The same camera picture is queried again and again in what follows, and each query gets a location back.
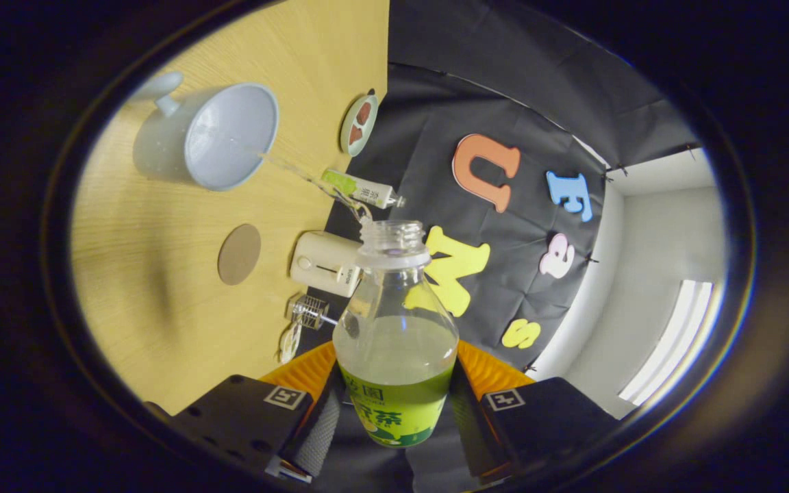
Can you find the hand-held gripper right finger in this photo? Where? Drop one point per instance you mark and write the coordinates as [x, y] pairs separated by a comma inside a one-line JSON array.
[[473, 431]]

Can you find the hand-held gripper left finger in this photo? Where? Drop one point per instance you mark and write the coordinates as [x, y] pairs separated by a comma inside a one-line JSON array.
[[319, 431]]

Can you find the clear juice bottle green label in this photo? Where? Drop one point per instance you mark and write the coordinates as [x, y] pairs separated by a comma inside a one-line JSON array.
[[394, 342]]

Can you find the round brown coaster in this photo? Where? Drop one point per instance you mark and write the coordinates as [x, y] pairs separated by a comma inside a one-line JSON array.
[[239, 255]]

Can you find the white cup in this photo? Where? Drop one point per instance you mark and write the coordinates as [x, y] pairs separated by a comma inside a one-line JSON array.
[[230, 137]]

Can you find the capped green tea bottle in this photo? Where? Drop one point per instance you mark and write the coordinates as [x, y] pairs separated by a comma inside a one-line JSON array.
[[360, 188]]

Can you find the white divided dish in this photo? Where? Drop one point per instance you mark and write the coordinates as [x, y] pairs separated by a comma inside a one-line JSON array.
[[290, 342]]

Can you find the striped straw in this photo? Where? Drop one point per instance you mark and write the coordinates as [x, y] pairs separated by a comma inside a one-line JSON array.
[[331, 320]]

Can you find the white toaster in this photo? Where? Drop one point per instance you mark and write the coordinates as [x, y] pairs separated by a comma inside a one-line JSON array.
[[322, 263]]

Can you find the wooden table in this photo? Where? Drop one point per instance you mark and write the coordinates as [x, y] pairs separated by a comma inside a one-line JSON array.
[[161, 308]]

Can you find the ceiling light panel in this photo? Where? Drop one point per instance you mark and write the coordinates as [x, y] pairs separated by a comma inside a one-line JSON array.
[[675, 335]]

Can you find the pale green plate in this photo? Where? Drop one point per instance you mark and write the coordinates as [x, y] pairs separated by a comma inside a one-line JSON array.
[[346, 137]]

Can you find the brown food piece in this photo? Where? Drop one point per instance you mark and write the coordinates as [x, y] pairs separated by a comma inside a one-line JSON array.
[[365, 113], [356, 134]]

